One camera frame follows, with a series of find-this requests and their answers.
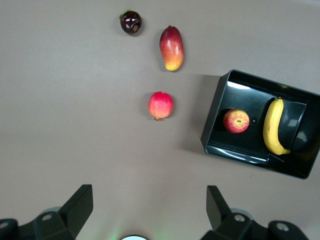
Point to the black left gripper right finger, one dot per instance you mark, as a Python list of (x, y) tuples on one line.
[(225, 225)]

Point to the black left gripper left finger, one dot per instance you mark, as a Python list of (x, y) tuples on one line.
[(62, 225)]

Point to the red yellow apple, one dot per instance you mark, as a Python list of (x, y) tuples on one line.
[(236, 121)]

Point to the yellow banana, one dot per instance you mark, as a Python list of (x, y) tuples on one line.
[(271, 125)]

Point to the black plastic box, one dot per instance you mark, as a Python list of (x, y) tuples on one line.
[(240, 92)]

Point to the brown table mat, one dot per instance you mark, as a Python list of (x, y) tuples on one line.
[(62, 100)]

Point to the red pomegranate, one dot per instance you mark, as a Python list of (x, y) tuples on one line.
[(160, 105)]

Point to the red yellow mango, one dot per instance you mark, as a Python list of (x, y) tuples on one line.
[(172, 47)]

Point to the dark purple mangosteen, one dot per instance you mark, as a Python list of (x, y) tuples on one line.
[(131, 22)]

